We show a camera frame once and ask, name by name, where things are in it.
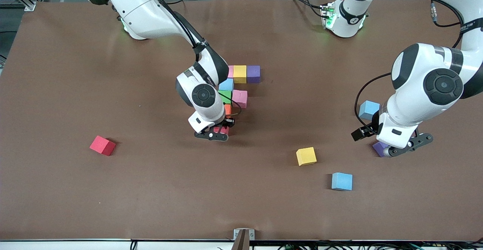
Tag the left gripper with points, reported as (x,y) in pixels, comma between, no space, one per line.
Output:
(374,123)

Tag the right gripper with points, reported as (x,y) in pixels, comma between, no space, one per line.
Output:
(227,122)

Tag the red foam cube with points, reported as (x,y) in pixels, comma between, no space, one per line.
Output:
(102,145)
(222,130)

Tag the orange foam cube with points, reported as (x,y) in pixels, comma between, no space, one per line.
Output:
(227,109)

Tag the pink foam cube with slit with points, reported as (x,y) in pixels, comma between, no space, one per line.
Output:
(239,98)

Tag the green foam cube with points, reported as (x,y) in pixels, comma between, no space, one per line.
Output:
(226,94)

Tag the blue foam cube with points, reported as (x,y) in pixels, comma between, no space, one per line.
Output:
(342,181)
(368,110)
(227,85)

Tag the yellow foam cube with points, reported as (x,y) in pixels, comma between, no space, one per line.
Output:
(306,156)
(240,73)

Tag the purple foam cube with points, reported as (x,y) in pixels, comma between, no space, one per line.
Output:
(253,74)
(378,147)

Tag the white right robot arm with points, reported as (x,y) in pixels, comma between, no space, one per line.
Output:
(203,108)

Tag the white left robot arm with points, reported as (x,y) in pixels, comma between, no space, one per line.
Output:
(434,87)

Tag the metal table edge bracket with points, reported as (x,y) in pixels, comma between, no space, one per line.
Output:
(251,234)

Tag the white table edge rail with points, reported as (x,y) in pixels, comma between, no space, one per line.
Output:
(75,245)

